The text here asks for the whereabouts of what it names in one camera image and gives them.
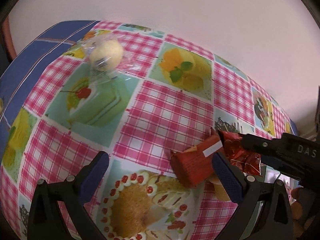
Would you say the red foil snack packet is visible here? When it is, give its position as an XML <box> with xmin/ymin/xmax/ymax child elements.
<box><xmin>217</xmin><ymin>130</ymin><xmax>261</xmax><ymax>176</ymax></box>

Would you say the red box snack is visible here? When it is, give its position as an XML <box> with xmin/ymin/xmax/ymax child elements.
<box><xmin>170</xmin><ymin>129</ymin><xmax>224</xmax><ymax>188</ymax></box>

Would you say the clear yellow cake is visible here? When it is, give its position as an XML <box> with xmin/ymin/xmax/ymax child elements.
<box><xmin>82</xmin><ymin>35</ymin><xmax>146</xmax><ymax>75</ymax></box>

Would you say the pink checkered cake tablecloth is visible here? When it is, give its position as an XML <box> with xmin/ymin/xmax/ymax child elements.
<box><xmin>1</xmin><ymin>21</ymin><xmax>297</xmax><ymax>239</ymax></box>

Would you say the blue plaid cloth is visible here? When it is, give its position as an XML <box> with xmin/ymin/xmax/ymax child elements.
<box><xmin>1</xmin><ymin>21</ymin><xmax>97</xmax><ymax>154</ymax></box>

